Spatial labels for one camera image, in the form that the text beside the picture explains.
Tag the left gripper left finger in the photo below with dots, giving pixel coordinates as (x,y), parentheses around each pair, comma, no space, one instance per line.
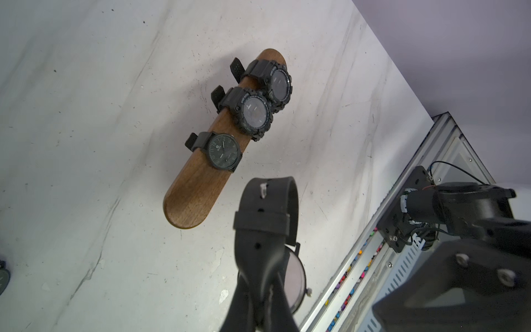
(242,314)

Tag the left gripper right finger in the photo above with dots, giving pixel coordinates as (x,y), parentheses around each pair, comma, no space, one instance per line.
(278,316)

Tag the thin black silver-face watch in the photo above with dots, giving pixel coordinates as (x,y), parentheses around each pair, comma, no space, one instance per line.
(266,246)

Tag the wooden watch stand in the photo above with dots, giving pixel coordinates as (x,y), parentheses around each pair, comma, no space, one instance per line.
(197,187)

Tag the black watch white markings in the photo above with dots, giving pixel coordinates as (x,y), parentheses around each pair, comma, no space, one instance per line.
(221,150)

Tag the black rugged strap watch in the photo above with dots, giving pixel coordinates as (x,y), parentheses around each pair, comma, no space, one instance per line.
(250,110)

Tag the chunky black digital watch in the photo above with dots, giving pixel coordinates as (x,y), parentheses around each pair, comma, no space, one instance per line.
(273,78)

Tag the black watch dark dial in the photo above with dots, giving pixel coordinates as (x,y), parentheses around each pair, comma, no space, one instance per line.
(5,276)

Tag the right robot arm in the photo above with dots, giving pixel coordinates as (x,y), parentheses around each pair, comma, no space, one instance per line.
(478,281)

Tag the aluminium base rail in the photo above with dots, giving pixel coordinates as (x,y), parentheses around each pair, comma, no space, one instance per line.
(389,249)

